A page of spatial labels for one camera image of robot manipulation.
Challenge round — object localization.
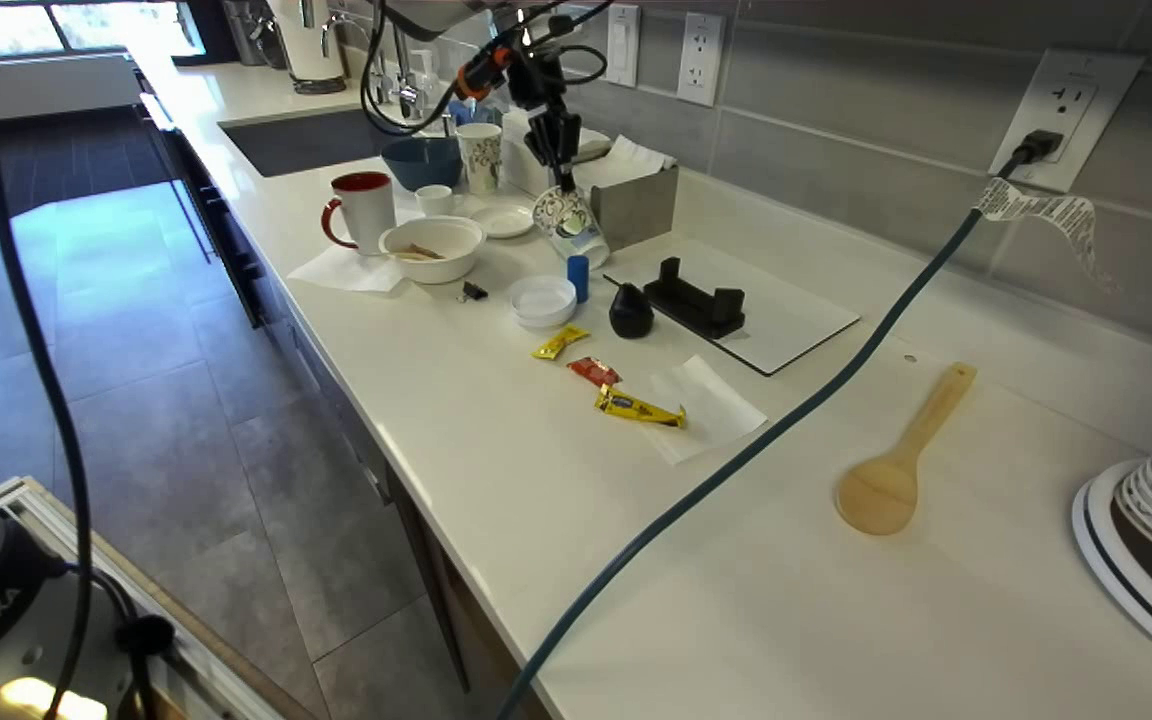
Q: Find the white kettle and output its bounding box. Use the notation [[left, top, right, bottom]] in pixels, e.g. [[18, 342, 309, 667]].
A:
[[267, 0, 352, 95]]

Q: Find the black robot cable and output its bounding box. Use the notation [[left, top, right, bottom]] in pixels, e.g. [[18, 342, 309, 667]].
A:
[[0, 0, 97, 720]]

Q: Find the metal sink faucet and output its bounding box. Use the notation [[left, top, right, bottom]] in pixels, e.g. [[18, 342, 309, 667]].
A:
[[370, 23, 429, 118]]

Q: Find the small blue block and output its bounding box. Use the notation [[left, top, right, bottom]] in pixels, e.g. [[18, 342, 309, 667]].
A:
[[565, 253, 594, 306]]

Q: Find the red sachet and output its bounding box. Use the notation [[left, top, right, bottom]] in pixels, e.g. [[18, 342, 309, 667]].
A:
[[565, 354, 624, 393]]

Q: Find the white cereal bowl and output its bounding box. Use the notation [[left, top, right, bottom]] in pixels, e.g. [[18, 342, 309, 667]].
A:
[[375, 214, 493, 290]]

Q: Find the small white dish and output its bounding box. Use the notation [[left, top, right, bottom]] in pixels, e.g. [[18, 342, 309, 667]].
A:
[[508, 272, 582, 334]]

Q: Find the white wall switch plate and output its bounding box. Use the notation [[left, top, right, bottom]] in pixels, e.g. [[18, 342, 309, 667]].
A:
[[600, 0, 644, 93]]

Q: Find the white double wall outlet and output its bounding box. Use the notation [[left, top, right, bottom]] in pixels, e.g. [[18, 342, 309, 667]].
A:
[[670, 10, 727, 109]]

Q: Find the black round knob object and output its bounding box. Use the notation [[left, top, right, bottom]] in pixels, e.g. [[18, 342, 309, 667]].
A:
[[602, 277, 654, 343]]

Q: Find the cardboard box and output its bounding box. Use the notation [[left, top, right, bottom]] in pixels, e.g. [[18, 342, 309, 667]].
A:
[[586, 135, 683, 259]]

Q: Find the large white wall outlet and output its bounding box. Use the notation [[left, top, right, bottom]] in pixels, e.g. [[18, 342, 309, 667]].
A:
[[986, 47, 1147, 196]]

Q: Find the dark kitchen sink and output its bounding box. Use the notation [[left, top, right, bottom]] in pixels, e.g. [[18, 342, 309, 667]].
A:
[[214, 105, 408, 181]]

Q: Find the white mug with red inside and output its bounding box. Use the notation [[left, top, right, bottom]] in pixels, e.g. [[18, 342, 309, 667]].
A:
[[316, 169, 401, 265]]

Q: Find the white flat plate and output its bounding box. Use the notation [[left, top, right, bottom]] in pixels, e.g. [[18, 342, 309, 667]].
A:
[[447, 191, 544, 243]]

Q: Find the white paper towel pile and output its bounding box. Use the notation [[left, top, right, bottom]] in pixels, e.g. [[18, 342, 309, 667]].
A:
[[499, 109, 669, 191]]

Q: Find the short yellow sachet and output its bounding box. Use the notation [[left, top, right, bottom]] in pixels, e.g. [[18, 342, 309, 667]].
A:
[[531, 320, 594, 366]]

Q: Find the dark green power cable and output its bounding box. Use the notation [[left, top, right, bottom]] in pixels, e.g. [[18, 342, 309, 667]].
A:
[[493, 205, 993, 720]]

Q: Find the wooden spoon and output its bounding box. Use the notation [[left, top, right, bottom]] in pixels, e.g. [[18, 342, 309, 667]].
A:
[[828, 361, 979, 539]]

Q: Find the long yellow sachet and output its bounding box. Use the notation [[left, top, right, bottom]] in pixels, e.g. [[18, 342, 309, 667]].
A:
[[592, 384, 690, 433]]

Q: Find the clear tape strip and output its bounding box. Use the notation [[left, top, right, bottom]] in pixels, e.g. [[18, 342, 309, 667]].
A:
[[970, 177, 1099, 259]]

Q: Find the spoon with black handle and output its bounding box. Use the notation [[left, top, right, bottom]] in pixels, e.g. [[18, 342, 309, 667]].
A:
[[401, 236, 493, 306]]

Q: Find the white paper napkin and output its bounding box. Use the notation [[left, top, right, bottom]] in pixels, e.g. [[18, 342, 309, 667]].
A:
[[284, 242, 408, 299]]

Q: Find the clear plastic wrapper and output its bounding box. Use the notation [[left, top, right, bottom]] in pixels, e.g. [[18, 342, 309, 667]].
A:
[[660, 354, 773, 454]]

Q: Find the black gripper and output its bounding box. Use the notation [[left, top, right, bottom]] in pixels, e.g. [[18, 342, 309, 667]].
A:
[[502, 36, 582, 196]]

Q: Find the small white cup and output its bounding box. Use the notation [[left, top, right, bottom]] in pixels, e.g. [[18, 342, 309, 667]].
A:
[[412, 181, 456, 220]]

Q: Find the black clamp holder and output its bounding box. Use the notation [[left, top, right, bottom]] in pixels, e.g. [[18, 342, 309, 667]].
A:
[[639, 253, 751, 342]]

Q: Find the black power plug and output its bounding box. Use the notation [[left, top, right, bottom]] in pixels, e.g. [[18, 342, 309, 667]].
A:
[[993, 126, 1068, 186]]

